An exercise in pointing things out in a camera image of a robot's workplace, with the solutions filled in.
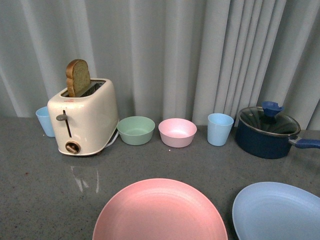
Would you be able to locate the pink plate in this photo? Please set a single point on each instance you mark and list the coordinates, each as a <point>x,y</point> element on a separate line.
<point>159,209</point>

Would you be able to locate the light blue plate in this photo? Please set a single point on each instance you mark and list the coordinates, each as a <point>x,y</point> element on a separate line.
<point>276,211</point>

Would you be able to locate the pink bowl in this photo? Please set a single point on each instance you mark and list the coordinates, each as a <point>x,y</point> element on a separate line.
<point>177,132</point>

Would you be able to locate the green bowl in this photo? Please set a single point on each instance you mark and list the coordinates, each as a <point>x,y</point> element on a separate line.
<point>136,130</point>

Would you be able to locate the light blue cup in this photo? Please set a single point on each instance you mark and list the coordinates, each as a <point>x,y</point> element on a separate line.
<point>218,128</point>
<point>45,121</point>

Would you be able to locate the grey curtain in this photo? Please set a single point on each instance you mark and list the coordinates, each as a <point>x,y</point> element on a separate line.
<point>166,58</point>

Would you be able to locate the cream toaster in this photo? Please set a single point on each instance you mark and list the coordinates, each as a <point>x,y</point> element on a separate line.
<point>84,125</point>

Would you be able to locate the toast slice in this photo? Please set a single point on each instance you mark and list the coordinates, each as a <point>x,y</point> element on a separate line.
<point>77,77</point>

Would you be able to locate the dark blue saucepan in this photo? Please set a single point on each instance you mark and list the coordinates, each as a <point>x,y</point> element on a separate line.
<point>270,146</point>

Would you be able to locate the glass pot lid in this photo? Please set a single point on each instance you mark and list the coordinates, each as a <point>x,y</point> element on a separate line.
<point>269,119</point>

